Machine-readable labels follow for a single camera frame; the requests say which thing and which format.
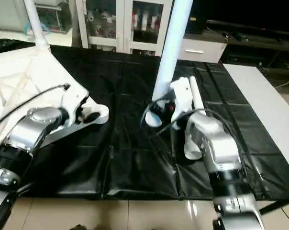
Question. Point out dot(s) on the white plastic table top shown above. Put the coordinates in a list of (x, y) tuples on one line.
[(20, 81)]

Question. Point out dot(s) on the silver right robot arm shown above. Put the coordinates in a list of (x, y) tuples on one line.
[(216, 148)]

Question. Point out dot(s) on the black plastic mat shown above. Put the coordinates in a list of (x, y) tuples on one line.
[(125, 158)]

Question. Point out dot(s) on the white drawer unit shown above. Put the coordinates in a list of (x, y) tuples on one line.
[(202, 49)]

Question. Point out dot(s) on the white glass door cabinet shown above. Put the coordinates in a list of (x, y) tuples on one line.
[(116, 24)]

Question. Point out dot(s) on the white side board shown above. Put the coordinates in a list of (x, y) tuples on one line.
[(264, 110)]

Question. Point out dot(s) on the teal small stool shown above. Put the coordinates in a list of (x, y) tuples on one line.
[(39, 28)]

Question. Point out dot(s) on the grey metal storage rack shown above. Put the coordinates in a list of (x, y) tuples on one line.
[(58, 17)]

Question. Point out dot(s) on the black metal table leg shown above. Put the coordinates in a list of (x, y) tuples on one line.
[(278, 206)]

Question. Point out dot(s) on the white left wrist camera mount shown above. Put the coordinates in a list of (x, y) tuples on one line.
[(75, 105)]

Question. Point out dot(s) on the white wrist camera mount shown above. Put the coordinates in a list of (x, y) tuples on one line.
[(182, 98), (75, 105)]

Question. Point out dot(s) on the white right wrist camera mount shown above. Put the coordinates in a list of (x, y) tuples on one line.
[(182, 98)]

